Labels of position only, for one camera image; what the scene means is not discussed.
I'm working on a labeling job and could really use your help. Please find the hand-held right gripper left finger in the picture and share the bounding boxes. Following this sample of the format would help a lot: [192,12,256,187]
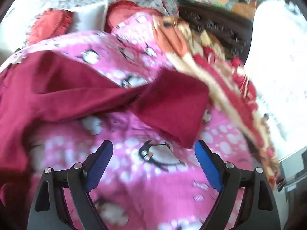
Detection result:
[27,139,114,230]

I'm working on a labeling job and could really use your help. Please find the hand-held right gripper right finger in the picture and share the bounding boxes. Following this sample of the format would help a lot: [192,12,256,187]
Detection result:
[194,139,281,230]

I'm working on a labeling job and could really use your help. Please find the maroon garment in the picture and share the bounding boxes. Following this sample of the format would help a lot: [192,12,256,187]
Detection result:
[0,50,211,208]

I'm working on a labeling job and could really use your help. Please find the pink penguin print blanket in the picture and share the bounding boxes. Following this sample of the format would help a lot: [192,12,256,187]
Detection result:
[5,12,256,230]

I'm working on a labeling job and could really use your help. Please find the orange and red patterned blanket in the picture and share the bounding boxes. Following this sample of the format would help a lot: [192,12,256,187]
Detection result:
[152,13,282,193]

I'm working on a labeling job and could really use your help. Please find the dark carved wooden furniture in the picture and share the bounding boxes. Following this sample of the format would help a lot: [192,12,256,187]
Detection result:
[177,0,253,64]

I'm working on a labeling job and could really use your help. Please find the small red heart cushion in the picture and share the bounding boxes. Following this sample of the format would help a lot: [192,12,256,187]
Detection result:
[27,8,74,45]

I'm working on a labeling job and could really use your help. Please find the white pillow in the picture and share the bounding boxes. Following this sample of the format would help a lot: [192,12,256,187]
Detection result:
[67,0,109,33]

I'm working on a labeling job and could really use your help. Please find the large red heart cushion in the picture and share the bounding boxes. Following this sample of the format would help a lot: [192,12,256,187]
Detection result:
[105,0,159,34]

